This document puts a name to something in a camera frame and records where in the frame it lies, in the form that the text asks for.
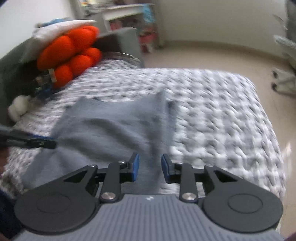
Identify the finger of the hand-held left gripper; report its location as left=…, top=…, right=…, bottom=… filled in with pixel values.
left=26, top=134, right=56, bottom=149

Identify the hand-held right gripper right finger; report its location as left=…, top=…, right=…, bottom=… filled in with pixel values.
left=161, top=153, right=239, bottom=202

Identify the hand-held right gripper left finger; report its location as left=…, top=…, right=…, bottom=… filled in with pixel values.
left=62, top=152, right=140, bottom=202

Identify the grey knit sweater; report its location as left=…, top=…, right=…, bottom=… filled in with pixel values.
left=22, top=90, right=179, bottom=195

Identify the white plush toy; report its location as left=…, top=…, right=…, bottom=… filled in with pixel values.
left=8, top=95, right=30, bottom=121

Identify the grey quilted blanket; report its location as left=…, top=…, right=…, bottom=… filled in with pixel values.
left=0, top=52, right=287, bottom=232

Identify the person's navy clothing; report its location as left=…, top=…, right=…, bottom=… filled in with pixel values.
left=0, top=190, right=21, bottom=239

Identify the orange flower cushion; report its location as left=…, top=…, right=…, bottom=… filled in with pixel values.
left=37, top=25, right=102, bottom=88

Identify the white pillow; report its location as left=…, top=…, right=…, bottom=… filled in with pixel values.
left=32, top=20, right=96, bottom=44

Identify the blue plush toy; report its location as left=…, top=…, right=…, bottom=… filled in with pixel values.
left=35, top=17, right=70, bottom=28

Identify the pink storage basket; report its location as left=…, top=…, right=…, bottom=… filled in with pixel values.
left=139, top=32, right=158, bottom=45

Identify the blue plastic bag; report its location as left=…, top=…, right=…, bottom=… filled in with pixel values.
left=142, top=5, right=155, bottom=24

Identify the white desk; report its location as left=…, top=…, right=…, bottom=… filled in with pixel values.
left=102, top=3, right=155, bottom=32

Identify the grey office chair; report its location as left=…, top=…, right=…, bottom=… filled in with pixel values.
left=272, top=0, right=296, bottom=93

